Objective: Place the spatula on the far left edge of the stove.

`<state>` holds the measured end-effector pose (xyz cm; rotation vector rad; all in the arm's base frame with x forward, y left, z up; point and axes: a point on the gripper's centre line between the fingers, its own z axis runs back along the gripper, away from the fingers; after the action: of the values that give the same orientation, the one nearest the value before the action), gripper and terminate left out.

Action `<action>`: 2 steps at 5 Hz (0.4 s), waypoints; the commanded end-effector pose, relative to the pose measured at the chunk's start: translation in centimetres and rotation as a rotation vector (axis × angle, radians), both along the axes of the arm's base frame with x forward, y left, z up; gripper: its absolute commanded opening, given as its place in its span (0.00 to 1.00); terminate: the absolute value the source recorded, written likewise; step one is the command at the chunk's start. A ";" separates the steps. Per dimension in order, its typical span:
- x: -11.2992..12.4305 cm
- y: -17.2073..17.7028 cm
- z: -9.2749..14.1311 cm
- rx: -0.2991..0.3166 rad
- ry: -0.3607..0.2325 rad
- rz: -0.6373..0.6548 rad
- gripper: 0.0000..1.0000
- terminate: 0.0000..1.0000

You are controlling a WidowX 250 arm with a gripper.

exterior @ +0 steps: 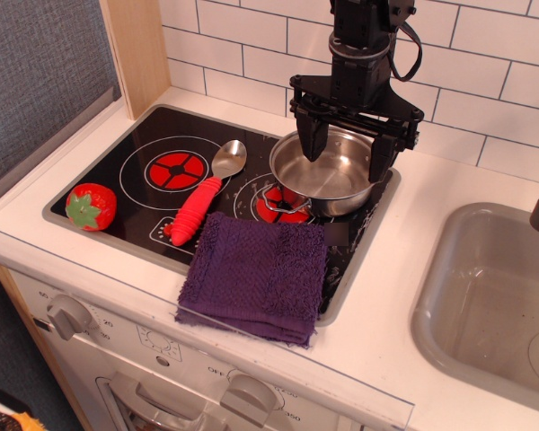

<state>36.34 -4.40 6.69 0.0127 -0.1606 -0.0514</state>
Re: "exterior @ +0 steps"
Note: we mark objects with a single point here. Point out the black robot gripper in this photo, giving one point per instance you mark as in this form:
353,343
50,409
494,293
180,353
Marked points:
357,95

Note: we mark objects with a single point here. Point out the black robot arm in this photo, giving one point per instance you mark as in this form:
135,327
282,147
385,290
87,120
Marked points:
368,24

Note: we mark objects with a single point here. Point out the black toy stove top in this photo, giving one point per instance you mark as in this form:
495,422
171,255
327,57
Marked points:
155,166

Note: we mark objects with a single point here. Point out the stainless steel pot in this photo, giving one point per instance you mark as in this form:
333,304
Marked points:
335,184

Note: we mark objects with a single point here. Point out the purple folded towel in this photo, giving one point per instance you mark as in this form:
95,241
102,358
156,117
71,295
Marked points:
260,278

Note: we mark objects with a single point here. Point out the grey sink basin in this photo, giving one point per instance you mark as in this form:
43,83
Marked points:
477,318

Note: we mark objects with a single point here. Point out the red toy strawberry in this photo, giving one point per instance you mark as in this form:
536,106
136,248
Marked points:
91,206

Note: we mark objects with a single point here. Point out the grey right oven knob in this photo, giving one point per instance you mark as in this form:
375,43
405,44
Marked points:
249,399

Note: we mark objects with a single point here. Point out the grey oven knob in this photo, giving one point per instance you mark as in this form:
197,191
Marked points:
249,399
68,316

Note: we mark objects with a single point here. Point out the white toy oven front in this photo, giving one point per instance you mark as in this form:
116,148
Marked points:
127,376

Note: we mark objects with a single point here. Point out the grey left oven knob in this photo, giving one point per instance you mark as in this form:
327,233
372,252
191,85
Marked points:
68,316

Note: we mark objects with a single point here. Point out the red handled metal spoon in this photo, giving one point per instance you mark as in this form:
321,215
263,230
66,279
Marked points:
229,160

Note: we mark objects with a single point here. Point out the light wooden post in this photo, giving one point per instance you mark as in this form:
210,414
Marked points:
136,39

